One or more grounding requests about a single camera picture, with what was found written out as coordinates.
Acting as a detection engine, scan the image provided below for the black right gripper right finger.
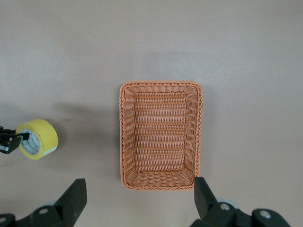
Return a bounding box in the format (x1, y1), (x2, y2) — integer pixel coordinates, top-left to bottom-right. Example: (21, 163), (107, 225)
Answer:
(190, 176), (292, 227)

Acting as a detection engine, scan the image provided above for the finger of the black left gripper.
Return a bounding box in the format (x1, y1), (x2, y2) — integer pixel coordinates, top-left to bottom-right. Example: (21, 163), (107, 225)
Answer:
(0, 127), (31, 140)
(0, 137), (22, 155)

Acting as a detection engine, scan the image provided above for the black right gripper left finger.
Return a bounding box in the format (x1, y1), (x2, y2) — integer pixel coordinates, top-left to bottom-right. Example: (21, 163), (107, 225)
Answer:
(0, 178), (87, 227)

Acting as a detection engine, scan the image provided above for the yellow tape roll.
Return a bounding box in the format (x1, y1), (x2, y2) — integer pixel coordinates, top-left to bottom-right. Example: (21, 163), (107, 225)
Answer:
(17, 119), (59, 161)

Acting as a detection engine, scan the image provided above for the brown wicker basket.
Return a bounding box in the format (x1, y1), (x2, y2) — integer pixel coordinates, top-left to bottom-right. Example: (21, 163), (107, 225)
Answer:
(119, 80), (204, 192)

